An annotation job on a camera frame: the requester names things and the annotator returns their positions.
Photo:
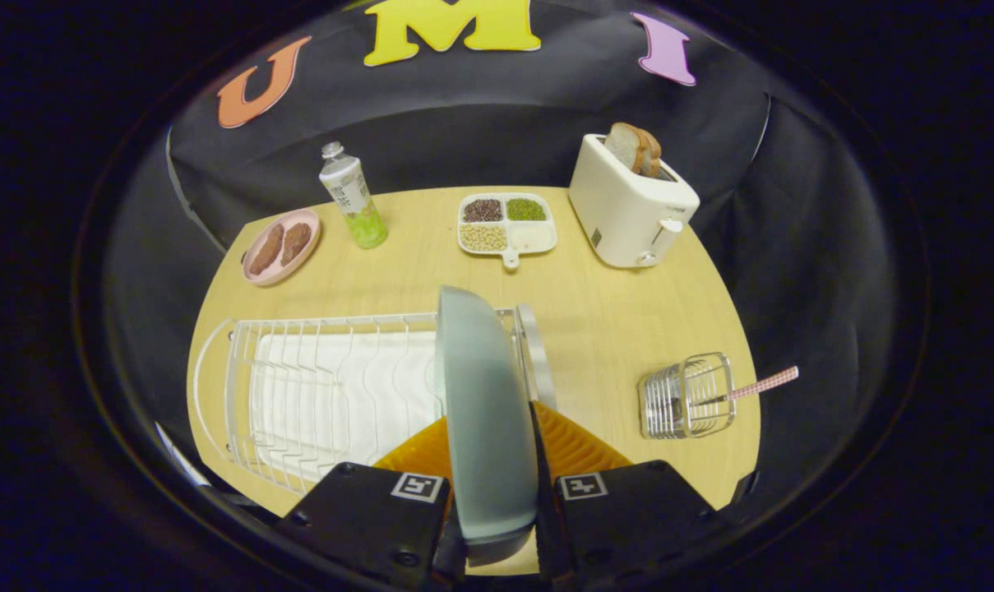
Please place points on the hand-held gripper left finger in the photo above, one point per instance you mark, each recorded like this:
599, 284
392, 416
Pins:
357, 518

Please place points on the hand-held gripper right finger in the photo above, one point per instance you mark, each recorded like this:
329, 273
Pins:
547, 501

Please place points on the light green plate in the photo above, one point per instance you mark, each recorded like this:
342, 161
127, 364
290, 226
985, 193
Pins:
484, 411

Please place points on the pink oval dish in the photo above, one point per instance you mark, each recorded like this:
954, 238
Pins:
289, 268

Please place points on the white divided tray with beans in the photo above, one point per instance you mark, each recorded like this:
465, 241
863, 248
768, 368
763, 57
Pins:
533, 238

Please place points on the brown food piece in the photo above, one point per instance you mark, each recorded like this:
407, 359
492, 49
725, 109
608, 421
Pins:
266, 249
296, 242

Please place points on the white toaster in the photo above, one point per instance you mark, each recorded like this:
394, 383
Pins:
620, 214

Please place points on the clear bottle with green drink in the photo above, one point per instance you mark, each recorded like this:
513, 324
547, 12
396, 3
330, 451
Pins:
357, 205

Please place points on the brown bread slice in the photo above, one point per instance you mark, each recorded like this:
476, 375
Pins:
653, 156
622, 146

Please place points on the black backdrop cloth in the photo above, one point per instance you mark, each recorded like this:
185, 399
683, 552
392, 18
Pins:
464, 140

